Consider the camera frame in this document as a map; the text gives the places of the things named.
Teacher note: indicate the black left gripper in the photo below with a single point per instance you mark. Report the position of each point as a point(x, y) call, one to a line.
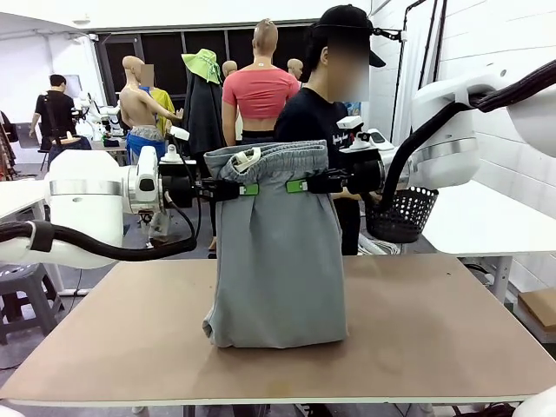
point(180, 190)

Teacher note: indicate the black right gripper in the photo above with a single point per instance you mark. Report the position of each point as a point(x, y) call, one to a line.
point(367, 177)

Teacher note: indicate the black perforated plastic basket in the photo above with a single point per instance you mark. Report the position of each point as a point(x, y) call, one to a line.
point(408, 217)

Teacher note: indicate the grey shorts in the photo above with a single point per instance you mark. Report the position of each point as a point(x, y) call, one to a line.
point(278, 269)

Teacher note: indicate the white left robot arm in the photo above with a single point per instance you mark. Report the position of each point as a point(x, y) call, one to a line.
point(87, 191)

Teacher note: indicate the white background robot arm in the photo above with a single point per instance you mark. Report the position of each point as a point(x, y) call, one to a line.
point(102, 113)

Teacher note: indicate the person's right forearm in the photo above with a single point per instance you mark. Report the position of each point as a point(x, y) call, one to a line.
point(347, 196)

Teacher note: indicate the person's right hand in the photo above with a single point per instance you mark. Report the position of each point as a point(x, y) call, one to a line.
point(372, 198)

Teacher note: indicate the person in black t-shirt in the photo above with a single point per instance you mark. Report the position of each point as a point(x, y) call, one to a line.
point(304, 117)

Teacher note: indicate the mannequin in black coat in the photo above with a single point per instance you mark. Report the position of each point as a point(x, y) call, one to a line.
point(202, 113)

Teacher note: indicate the mannequin with yellow shirt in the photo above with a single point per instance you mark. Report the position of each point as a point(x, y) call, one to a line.
point(165, 106)

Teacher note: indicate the mannequin with red top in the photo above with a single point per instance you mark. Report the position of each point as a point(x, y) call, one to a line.
point(260, 91)

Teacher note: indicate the bare-chested mannequin with shorts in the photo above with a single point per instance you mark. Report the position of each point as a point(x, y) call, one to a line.
point(137, 104)

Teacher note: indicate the green sun hat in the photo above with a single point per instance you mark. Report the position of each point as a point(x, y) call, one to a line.
point(204, 65)

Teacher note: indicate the black backdrop stand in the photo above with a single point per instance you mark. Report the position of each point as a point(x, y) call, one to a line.
point(406, 65)

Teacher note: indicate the denim-clad mannequin bottom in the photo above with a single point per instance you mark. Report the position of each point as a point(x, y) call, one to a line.
point(69, 150)

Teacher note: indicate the large white side table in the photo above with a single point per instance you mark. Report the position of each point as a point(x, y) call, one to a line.
point(486, 217)

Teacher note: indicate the black baseball cap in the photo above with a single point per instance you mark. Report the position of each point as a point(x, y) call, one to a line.
point(345, 19)

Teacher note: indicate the background person in black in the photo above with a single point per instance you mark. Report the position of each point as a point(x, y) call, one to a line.
point(54, 108)

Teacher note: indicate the dark desktop monitor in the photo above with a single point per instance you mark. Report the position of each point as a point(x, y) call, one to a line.
point(27, 135)

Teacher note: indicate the white ceiling sensor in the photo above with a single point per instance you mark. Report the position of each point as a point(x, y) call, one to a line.
point(81, 19)

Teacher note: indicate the grey plastic stool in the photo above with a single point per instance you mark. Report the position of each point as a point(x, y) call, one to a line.
point(30, 295)

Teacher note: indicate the brown cardboard box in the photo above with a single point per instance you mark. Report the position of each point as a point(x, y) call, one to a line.
point(540, 308)

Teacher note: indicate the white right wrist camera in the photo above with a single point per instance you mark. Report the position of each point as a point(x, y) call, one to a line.
point(349, 123)

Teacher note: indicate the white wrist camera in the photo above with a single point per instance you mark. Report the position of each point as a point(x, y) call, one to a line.
point(179, 134)
point(349, 123)

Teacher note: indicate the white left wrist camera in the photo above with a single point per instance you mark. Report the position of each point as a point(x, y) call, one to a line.
point(179, 134)

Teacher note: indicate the dark window wall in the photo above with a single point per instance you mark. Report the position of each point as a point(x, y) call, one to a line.
point(169, 56)

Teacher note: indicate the grey wall-mounted screen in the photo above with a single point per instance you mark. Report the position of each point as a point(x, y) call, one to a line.
point(74, 84)

